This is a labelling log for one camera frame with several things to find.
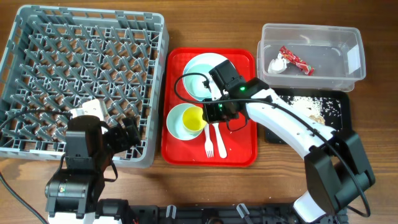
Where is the yellow plastic cup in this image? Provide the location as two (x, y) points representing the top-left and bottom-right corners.
(182, 106), (207, 134)

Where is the large light blue plate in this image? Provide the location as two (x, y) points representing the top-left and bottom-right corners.
(183, 53), (227, 101)

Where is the white plastic fork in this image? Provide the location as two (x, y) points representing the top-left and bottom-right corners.
(204, 124), (214, 158)

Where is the light green bowl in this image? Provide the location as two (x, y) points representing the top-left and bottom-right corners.
(166, 103), (202, 141)

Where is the white napkin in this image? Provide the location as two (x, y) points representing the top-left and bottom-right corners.
(267, 53), (289, 74)

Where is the red snack wrapper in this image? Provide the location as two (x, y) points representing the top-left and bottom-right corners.
(279, 46), (315, 76)

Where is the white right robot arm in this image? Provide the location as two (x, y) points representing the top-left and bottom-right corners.
(202, 78), (376, 223)

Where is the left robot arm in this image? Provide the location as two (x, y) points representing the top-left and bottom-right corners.
(45, 100), (141, 223)

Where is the clear plastic waste bin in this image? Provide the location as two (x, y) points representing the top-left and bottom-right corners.
(257, 23), (366, 91)

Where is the grey dishwasher rack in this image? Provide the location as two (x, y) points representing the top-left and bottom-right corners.
(1, 5), (169, 168)

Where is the black food waste tray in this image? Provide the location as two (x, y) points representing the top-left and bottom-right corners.
(274, 88), (352, 130)

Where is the red plastic tray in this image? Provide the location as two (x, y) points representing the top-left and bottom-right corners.
(161, 47), (257, 167)

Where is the white plastic spoon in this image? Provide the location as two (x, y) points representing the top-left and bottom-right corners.
(212, 123), (228, 159)

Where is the pile of rice scraps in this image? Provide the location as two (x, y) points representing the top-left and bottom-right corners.
(285, 96), (341, 125)

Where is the white label on bin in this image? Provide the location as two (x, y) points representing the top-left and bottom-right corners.
(347, 45), (361, 73)

